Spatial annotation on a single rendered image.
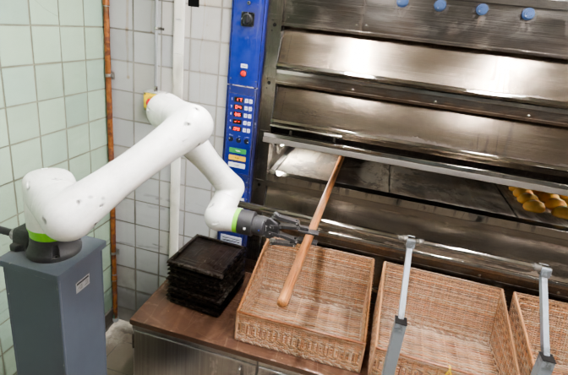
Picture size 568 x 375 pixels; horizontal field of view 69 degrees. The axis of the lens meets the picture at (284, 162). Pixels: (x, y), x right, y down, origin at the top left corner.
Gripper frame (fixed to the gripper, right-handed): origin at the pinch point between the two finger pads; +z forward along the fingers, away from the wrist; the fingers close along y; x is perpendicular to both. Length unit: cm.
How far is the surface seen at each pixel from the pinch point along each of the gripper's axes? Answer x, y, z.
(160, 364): -2, 83, -59
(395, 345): 3, 34, 37
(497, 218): -57, 1, 76
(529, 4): -57, -88, 65
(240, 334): -7, 57, -24
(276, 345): -7, 58, -8
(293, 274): 27.2, -1.4, 0.7
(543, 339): -3, 20, 85
